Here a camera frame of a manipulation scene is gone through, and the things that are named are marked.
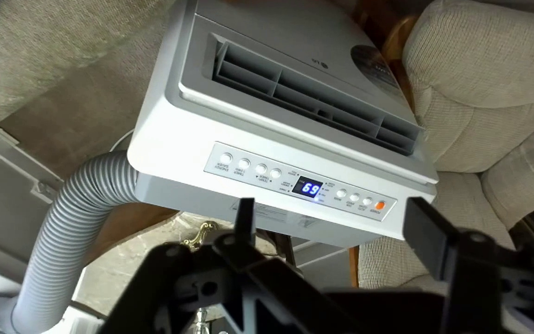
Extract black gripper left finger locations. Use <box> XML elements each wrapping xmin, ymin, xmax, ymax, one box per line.
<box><xmin>99</xmin><ymin>196</ymin><xmax>368</xmax><ymax>334</ymax></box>

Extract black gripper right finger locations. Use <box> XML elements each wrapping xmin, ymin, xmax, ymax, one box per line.
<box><xmin>403</xmin><ymin>196</ymin><xmax>534</xmax><ymax>334</ymax></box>

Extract white portable air conditioner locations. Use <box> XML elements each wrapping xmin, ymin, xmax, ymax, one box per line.
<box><xmin>127</xmin><ymin>0</ymin><xmax>440</xmax><ymax>250</ymax></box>

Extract light stone end table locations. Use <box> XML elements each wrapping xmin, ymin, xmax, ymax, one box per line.
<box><xmin>84</xmin><ymin>209</ymin><xmax>294</xmax><ymax>304</ymax></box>

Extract beige armchair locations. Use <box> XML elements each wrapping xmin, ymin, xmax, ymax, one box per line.
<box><xmin>359</xmin><ymin>0</ymin><xmax>534</xmax><ymax>292</ymax></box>

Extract beige fabric sofa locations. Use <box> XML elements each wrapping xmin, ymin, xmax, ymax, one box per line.
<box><xmin>0</xmin><ymin>0</ymin><xmax>181</xmax><ymax>138</ymax></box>

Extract grey ribbed exhaust hose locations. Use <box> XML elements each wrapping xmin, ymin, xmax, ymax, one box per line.
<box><xmin>10</xmin><ymin>150</ymin><xmax>143</xmax><ymax>334</ymax></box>

